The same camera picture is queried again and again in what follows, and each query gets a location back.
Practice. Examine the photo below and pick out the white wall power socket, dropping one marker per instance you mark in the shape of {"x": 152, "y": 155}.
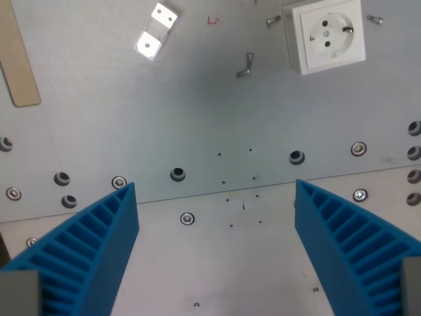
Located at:
{"x": 329, "y": 33}

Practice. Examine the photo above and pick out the grey rubber hole grommet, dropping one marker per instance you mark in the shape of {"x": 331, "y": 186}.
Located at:
{"x": 415, "y": 128}
{"x": 413, "y": 198}
{"x": 413, "y": 176}
{"x": 414, "y": 153}

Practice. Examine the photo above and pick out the flat wooden strip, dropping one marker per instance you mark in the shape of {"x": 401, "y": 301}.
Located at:
{"x": 16, "y": 59}

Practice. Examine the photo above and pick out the bent metal mounting bracket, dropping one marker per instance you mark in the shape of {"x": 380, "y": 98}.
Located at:
{"x": 154, "y": 33}

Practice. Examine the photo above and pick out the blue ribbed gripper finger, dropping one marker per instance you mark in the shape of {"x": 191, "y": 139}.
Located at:
{"x": 125, "y": 224}
{"x": 307, "y": 224}

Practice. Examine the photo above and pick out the countersunk hex plate screw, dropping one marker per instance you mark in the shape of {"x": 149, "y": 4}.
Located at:
{"x": 360, "y": 195}
{"x": 358, "y": 148}
{"x": 32, "y": 242}
{"x": 13, "y": 193}
{"x": 187, "y": 218}
{"x": 119, "y": 182}

